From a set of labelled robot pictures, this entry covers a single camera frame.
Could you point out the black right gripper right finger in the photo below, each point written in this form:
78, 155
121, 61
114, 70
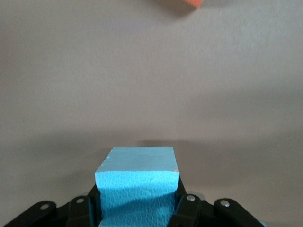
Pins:
196, 212

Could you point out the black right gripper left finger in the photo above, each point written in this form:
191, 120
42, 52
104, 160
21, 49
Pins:
78, 212

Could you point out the light cyan foam cube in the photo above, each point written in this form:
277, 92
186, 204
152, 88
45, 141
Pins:
137, 170

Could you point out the orange foam cube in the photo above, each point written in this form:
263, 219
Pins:
193, 2

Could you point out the brown table cover sheet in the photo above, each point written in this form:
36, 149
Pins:
118, 71

